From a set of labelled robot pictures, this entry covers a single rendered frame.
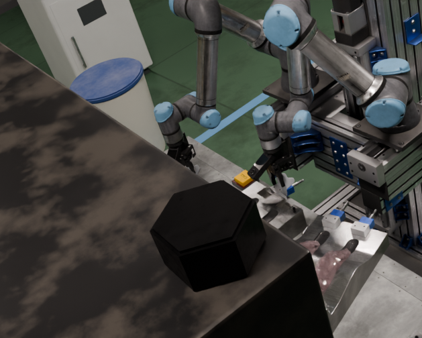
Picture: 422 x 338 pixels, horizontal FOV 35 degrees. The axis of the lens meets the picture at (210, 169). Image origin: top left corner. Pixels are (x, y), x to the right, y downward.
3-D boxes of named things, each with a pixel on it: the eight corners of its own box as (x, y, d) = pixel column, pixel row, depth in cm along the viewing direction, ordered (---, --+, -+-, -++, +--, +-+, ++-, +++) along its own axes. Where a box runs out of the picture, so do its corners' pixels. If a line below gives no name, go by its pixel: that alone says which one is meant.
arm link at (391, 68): (414, 85, 226) (410, 50, 219) (410, 108, 217) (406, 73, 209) (378, 87, 231) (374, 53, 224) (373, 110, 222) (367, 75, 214)
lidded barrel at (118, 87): (150, 122, 480) (121, 49, 445) (184, 147, 443) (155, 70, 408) (92, 157, 466) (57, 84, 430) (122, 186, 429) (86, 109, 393)
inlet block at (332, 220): (342, 206, 236) (339, 195, 232) (355, 210, 233) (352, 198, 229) (324, 231, 229) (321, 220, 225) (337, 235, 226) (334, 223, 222)
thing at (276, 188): (301, 182, 257) (298, 171, 253) (308, 188, 253) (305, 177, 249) (272, 198, 254) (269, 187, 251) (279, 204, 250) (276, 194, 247)
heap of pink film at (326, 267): (309, 239, 223) (304, 222, 219) (357, 253, 213) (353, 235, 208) (268, 294, 210) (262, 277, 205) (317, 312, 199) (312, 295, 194)
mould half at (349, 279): (321, 225, 235) (314, 202, 229) (389, 245, 219) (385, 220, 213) (242, 331, 208) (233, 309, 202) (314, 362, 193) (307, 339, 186)
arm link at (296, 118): (311, 99, 229) (280, 100, 234) (304, 119, 221) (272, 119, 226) (315, 117, 234) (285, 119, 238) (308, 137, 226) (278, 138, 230)
